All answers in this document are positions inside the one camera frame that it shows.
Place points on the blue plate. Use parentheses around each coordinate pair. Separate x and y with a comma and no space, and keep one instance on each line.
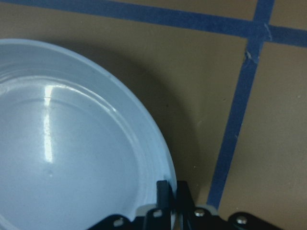
(76,145)

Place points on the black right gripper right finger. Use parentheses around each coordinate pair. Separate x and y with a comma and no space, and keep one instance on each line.
(192,217)

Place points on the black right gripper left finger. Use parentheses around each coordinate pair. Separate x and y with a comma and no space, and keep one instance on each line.
(158,218)

